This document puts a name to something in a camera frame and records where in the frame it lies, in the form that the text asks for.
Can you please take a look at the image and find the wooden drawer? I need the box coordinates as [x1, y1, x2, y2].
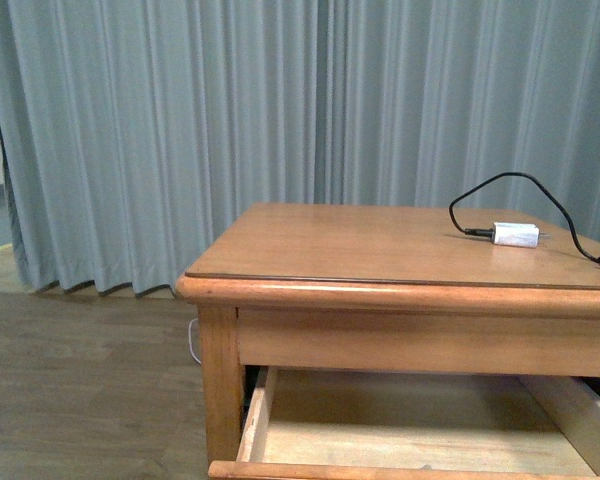
[209, 369, 600, 479]

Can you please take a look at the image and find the wooden nightstand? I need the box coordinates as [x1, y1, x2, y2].
[176, 203, 600, 465]

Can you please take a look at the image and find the grey-blue curtain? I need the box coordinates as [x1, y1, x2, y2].
[0, 1, 600, 292]

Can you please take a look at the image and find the white USB charger plug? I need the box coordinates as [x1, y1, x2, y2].
[491, 222, 547, 248]

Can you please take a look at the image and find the white cable behind nightstand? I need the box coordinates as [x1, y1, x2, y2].
[187, 318, 202, 366]

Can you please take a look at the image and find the black charger cable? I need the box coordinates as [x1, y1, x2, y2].
[448, 172, 600, 272]

